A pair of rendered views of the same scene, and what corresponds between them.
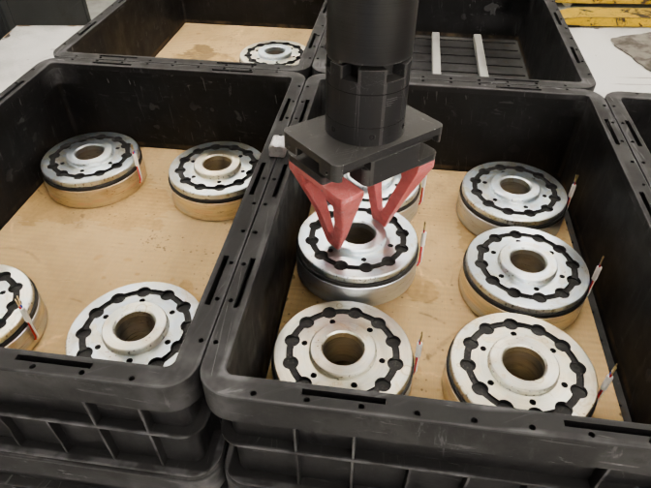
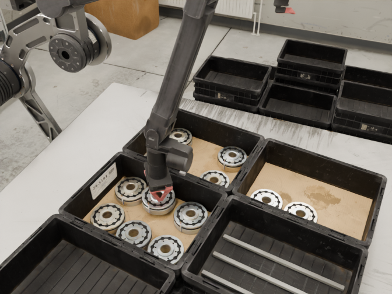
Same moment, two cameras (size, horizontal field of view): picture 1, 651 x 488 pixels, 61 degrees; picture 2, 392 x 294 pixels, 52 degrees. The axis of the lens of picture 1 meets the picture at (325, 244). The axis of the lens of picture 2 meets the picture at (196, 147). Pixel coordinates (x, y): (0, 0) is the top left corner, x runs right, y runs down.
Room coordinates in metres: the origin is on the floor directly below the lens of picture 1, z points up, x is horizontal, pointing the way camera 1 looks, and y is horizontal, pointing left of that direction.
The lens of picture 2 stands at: (0.75, -0.78, 1.81)
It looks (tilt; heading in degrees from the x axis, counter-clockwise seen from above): 41 degrees down; 110
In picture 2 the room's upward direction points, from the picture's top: 1 degrees clockwise
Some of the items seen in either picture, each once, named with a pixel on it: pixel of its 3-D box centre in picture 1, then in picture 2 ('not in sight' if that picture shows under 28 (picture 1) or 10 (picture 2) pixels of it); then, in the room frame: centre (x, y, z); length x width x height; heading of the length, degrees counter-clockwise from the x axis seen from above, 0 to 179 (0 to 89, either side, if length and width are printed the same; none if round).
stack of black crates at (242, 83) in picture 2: not in sight; (230, 103); (0.23, 1.24, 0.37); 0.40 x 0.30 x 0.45; 179
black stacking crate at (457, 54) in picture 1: (439, 59); (273, 273); (0.74, -0.16, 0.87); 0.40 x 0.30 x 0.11; 172
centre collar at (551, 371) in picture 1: (523, 364); (107, 214); (0.23, -0.14, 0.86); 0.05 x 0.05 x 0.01
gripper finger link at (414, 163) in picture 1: (370, 183); (158, 187); (0.36, -0.04, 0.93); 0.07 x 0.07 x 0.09; 37
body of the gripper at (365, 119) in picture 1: (365, 103); (157, 168); (0.36, -0.03, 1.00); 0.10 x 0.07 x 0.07; 127
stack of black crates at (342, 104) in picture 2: not in sight; (365, 133); (1.03, 1.24, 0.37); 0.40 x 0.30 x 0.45; 179
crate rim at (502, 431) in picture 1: (455, 206); (144, 204); (0.34, -0.10, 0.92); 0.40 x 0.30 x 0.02; 172
